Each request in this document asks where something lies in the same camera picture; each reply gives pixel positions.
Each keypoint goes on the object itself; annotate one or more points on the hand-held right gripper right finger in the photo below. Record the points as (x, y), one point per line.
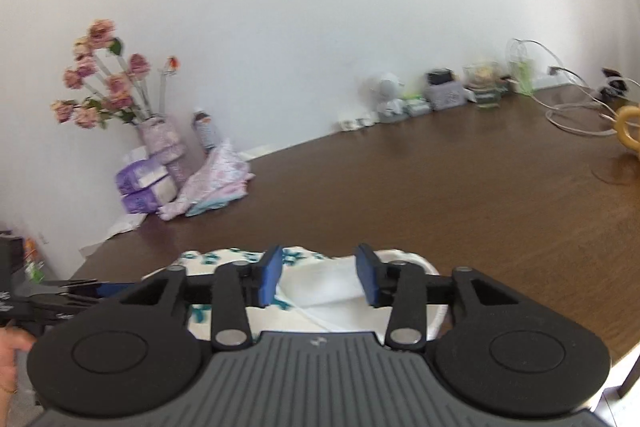
(365, 277)

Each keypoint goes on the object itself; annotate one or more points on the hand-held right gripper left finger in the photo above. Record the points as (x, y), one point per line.
(270, 276)

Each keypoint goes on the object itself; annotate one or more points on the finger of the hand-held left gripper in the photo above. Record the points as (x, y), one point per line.
(65, 301)
(107, 291)

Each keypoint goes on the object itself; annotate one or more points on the cream teal-flowered garment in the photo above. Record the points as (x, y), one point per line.
(325, 287)

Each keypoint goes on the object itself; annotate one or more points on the pink floral folded clothes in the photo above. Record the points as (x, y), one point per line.
(220, 172)

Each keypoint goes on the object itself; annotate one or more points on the person's left hand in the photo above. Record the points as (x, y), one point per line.
(9, 357)

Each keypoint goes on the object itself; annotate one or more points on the clear rack with packets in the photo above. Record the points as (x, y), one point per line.
(34, 259)

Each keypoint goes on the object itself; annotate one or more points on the crumpled white tissue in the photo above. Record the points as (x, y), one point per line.
(120, 229)

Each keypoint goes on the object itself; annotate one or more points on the teal folded cloth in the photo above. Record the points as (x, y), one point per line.
(212, 206)

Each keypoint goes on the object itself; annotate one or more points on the sealed purple tissue pack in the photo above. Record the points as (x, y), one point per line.
(147, 202)

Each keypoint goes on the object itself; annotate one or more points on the opened purple tissue pack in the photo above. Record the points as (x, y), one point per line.
(142, 174)

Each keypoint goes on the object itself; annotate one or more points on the brown tea bottle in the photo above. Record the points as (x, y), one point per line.
(206, 132)

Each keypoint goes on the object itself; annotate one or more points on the purple mottled vase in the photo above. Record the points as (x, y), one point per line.
(165, 142)

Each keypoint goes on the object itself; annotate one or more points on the green and white small pack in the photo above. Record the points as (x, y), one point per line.
(416, 106)

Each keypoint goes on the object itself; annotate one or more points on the white robot-shaped speaker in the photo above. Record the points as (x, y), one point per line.
(386, 94)

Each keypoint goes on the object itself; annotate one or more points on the grey patterned tin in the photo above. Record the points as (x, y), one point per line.
(447, 97)

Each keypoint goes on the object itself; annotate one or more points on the dried pink rose bouquet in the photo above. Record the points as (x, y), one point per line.
(117, 87)

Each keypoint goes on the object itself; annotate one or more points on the black charger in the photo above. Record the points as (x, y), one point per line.
(441, 77)

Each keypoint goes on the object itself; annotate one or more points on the square glass cup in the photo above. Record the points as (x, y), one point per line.
(484, 87)

